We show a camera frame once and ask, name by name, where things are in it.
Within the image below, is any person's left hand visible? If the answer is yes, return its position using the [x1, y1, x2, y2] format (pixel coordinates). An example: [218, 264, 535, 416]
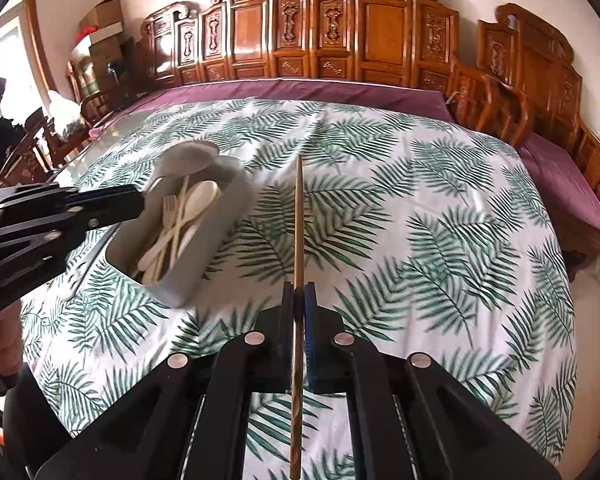
[0, 305, 24, 379]

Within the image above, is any cardboard box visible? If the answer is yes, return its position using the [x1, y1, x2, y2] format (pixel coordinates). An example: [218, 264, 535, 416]
[77, 0, 126, 34]
[87, 37, 128, 69]

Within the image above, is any leaf print tablecloth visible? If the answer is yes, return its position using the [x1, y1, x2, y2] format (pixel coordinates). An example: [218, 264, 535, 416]
[20, 97, 578, 480]

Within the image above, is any dark wooden chair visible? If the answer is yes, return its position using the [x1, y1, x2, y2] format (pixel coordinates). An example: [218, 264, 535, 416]
[0, 115, 68, 192]

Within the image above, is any short purple seat cushion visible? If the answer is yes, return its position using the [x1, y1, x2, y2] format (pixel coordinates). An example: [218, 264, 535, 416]
[517, 132, 600, 232]

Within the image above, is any light bamboo chopstick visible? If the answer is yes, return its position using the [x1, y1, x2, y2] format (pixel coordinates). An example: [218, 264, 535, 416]
[152, 175, 190, 283]
[169, 200, 184, 268]

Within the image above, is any person's dark clothing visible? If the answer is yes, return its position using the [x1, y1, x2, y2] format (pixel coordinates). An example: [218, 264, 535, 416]
[10, 362, 81, 461]

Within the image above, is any brown wooden chopstick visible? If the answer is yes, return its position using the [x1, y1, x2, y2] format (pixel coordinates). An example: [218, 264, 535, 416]
[289, 154, 307, 480]

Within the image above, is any grey utensil tray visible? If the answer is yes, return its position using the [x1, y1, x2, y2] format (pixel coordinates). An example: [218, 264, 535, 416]
[105, 141, 254, 309]

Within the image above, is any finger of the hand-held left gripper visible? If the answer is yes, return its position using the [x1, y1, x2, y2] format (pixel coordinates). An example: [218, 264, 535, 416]
[0, 210, 103, 322]
[0, 184, 147, 222]

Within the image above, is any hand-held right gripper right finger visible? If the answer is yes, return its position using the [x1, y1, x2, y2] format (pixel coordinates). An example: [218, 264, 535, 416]
[301, 281, 565, 480]

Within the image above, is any clear plastic bag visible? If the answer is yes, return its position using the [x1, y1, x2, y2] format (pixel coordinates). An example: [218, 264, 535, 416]
[47, 90, 89, 139]

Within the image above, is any window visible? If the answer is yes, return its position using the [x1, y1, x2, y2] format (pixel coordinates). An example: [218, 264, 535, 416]
[0, 12, 37, 112]

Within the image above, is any long purple seat cushion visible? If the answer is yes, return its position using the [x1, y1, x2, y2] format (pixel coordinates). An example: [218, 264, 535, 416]
[87, 77, 456, 139]

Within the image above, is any long carved wooden sofa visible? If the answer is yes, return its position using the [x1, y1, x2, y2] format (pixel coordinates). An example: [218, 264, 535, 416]
[140, 0, 458, 92]

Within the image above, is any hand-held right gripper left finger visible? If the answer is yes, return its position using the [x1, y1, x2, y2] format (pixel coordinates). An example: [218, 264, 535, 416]
[32, 281, 297, 480]

